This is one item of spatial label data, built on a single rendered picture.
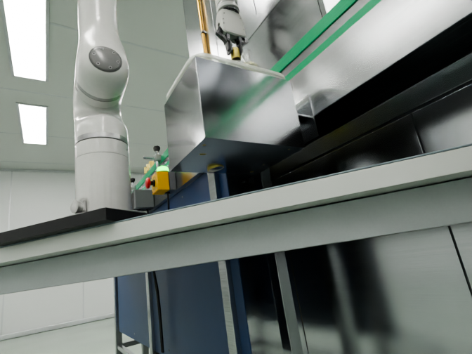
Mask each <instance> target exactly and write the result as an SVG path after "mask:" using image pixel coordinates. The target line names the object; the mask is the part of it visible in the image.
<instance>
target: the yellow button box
mask: <svg viewBox="0 0 472 354"><path fill-rule="evenodd" d="M151 179H152V181H153V182H154V184H153V185H152V194H153V195H167V193H168V194H169V195H170V194H171V193H173V192H174V191H176V175H175V172H170V171H169V172H168V171H157V172H156V173H155V174H154V175H153V176H152V177H151Z"/></svg>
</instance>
